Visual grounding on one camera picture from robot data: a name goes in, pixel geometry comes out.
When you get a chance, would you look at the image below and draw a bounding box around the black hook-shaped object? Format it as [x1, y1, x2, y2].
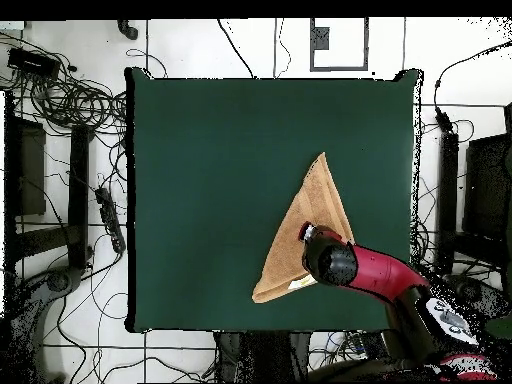
[116, 18, 141, 42]

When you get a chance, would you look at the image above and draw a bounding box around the black cable with connector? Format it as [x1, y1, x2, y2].
[433, 38, 512, 135]

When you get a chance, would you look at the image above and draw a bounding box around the black adapter box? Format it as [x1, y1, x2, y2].
[6, 46, 62, 80]

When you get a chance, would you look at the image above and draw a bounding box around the black frame stand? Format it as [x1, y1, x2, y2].
[2, 90, 96, 273]
[433, 101, 512, 277]

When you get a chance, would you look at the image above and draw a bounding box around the dark green table cloth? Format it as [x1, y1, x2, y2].
[123, 67, 425, 335]

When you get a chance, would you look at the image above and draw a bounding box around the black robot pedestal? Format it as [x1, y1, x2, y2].
[215, 330, 313, 383]

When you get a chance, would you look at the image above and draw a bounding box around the tan terry towel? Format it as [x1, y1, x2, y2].
[251, 151, 356, 304]

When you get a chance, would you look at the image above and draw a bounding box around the black cable tangle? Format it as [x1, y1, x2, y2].
[0, 29, 129, 139]
[409, 119, 481, 281]

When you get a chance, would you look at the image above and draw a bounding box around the dark stand base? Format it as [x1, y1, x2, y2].
[451, 275, 511, 321]
[7, 265, 85, 383]

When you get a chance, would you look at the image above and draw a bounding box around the green object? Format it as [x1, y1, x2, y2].
[484, 315, 512, 340]

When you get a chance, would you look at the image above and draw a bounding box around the dark square block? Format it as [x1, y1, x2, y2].
[311, 26, 331, 52]

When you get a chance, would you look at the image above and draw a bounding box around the black power strip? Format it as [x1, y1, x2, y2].
[94, 186, 127, 255]

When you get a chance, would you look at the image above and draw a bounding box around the grey rectangular frame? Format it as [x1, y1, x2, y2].
[309, 17, 370, 73]

